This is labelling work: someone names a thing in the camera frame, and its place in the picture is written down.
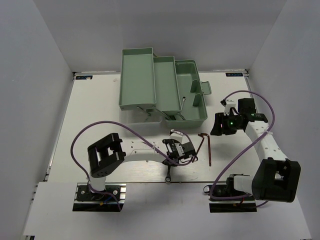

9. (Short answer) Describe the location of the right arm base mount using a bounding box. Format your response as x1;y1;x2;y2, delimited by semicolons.
203;174;257;213

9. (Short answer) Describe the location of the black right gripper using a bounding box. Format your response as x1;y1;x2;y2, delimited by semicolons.
210;111;242;136

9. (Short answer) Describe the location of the green cantilever toolbox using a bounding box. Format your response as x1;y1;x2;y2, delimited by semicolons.
118;47;212;129

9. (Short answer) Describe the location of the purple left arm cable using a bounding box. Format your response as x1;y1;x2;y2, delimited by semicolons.
70;121;198;211

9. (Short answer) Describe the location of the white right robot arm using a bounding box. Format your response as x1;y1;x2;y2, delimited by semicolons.
209;98;301;203

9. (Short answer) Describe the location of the large silver ratchet wrench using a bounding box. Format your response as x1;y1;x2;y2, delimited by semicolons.
165;166;174;183

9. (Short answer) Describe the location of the clear plastic toolbox lid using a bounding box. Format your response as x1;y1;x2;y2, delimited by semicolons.
119;109;163;136

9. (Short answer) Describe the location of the long brown hex key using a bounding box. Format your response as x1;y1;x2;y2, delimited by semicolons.
200;132;212;167

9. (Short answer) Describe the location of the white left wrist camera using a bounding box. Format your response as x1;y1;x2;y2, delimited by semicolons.
169;129;184;144

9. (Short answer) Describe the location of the short brown hex key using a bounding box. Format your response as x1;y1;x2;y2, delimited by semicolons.
191;133;205;163

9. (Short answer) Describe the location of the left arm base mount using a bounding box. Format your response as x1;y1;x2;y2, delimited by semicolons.
72;183;126;213

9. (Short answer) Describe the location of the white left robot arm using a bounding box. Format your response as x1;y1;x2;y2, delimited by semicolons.
87;131;197;200

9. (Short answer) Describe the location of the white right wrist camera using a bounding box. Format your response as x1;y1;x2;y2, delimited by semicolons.
220;99;236;116

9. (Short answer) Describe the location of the small silver ratchet wrench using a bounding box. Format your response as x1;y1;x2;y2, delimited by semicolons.
181;96;187;111

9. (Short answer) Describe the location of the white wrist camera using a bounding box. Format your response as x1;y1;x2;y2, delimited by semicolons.
169;129;184;144
220;99;236;116

